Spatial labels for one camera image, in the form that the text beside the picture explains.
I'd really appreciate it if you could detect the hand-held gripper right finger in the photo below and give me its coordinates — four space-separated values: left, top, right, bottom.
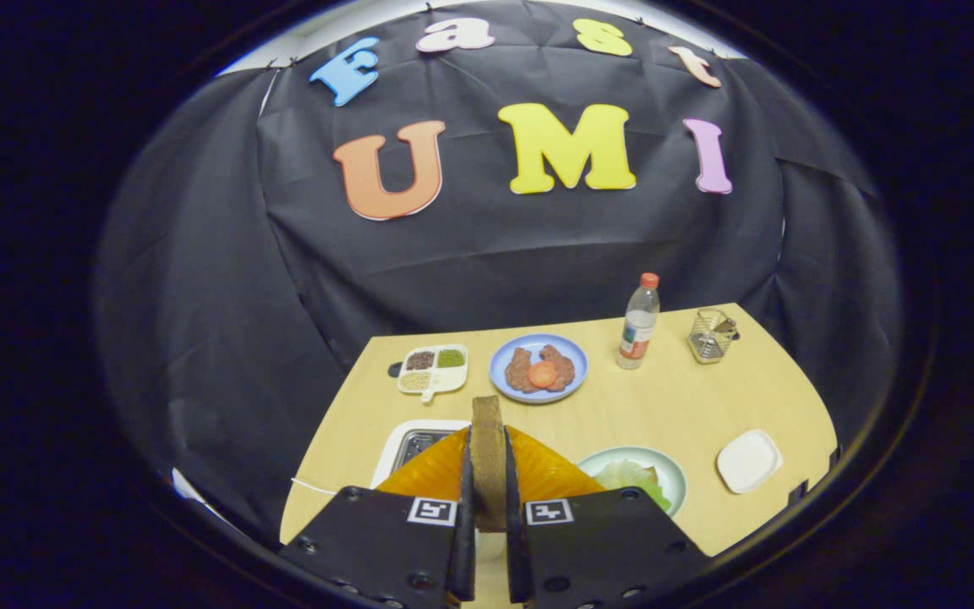
504 427 712 609

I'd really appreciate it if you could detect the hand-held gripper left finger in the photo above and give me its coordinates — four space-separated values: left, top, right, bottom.
278 427 477 609

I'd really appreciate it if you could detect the green lettuce leaf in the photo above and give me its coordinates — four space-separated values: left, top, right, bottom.
593 459 674 513

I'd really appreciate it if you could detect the brown toast slice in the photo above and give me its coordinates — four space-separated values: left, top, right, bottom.
470 395 510 534

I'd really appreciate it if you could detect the pale green round plate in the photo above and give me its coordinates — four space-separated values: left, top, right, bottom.
578 447 687 518

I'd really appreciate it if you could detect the white toaster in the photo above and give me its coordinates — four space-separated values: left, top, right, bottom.
371 419 473 491

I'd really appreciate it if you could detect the white square plate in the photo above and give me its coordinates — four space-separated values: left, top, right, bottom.
717 429 784 495

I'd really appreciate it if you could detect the white divided seasoning tray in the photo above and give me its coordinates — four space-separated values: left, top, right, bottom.
387 344 469 403

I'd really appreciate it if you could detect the brown meat patty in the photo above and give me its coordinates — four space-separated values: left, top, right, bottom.
539 344 576 392
505 347 535 394

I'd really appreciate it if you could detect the blue round plate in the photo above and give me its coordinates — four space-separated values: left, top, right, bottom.
490 333 588 404

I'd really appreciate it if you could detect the clear plastic water bottle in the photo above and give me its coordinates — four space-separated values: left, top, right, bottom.
616 272 661 370

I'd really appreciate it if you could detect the black backdrop cloth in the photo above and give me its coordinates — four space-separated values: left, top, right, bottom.
94 0 902 542

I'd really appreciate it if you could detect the metal wire basket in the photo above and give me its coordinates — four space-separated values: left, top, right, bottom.
688 308 740 365

